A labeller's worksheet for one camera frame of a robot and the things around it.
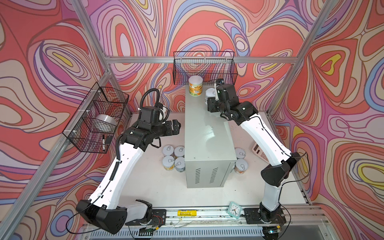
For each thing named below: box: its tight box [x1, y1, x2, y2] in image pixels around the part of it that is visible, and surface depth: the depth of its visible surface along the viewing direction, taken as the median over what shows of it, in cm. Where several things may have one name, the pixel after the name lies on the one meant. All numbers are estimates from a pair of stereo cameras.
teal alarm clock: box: [227, 201, 242, 219], surface depth 75 cm
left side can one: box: [162, 145, 174, 156], surface depth 95 cm
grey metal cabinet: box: [184, 85, 237, 189], surface depth 69 cm
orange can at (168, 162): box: [162, 155, 175, 171], surface depth 90 cm
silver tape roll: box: [96, 114, 117, 126], surface depth 75 cm
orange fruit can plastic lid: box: [188, 75, 203, 97], surface depth 79 cm
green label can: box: [234, 147, 246, 160], surface depth 92 cm
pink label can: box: [234, 158, 249, 175], surface depth 87 cm
